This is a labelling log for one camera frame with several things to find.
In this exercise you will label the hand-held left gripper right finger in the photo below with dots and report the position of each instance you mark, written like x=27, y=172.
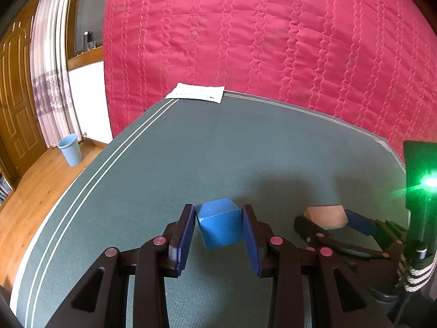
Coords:
x=251, y=242

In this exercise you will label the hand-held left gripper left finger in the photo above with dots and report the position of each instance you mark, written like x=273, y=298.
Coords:
x=187, y=242

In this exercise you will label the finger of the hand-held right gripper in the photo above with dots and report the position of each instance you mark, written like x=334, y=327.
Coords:
x=360, y=222
x=307, y=227

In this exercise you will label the tan wooden block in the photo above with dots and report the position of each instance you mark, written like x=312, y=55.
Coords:
x=326, y=216

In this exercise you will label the blue block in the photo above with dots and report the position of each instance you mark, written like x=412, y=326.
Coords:
x=220, y=223

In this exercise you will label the blue wastebasket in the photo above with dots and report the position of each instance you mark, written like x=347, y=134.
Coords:
x=70, y=150

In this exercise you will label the white paper sheet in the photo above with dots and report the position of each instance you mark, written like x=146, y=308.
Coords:
x=196, y=93

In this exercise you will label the red quilted blanket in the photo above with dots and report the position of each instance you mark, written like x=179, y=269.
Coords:
x=273, y=41

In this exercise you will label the row of books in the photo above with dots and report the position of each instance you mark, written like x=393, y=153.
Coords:
x=4, y=188

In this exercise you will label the wooden windowsill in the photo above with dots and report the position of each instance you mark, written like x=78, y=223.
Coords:
x=85, y=58

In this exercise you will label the white patterned curtain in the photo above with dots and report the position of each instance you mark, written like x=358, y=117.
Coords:
x=51, y=75

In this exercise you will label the drinking glass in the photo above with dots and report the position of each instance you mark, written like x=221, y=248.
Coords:
x=93, y=44

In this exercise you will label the dark bottle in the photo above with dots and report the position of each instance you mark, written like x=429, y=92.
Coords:
x=88, y=41

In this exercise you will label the wooden door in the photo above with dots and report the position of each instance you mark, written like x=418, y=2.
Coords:
x=17, y=92

